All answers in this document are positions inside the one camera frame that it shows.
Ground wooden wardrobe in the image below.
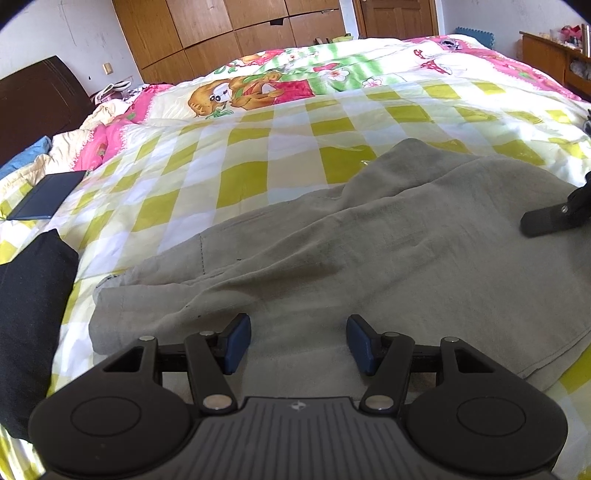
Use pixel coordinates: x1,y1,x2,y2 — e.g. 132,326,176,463
112,0,348,86

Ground dark blue notebook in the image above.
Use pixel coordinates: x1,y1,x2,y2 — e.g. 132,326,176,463
8,170,88,220

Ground wooden door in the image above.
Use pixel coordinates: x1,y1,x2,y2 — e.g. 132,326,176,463
353,0,439,40

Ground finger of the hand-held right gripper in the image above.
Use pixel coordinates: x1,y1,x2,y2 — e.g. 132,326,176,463
521,171,591,239

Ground dark wooden headboard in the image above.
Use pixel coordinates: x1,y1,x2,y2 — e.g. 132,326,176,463
0,55,96,167

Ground white bag beside headboard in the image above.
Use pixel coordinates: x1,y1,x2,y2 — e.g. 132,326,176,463
90,80,133,103

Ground black cloth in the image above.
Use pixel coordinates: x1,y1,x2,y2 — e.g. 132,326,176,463
0,228,81,440

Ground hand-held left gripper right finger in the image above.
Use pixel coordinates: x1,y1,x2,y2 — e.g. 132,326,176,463
346,315,500,414

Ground green white checked bed sheet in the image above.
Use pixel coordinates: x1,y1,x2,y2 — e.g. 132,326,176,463
0,76,591,480

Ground blue foam mat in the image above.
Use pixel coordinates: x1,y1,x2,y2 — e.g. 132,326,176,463
455,27,496,49

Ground light grey-green pants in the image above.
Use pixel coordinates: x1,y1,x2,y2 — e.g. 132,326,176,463
88,137,591,393

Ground cartoon printed pink quilt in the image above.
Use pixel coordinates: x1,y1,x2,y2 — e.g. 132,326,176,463
48,34,587,172

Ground blue pillow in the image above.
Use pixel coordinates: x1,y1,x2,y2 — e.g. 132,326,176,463
0,136,51,179

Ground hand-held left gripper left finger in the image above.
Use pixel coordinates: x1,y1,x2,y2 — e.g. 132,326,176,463
99,313,253,414

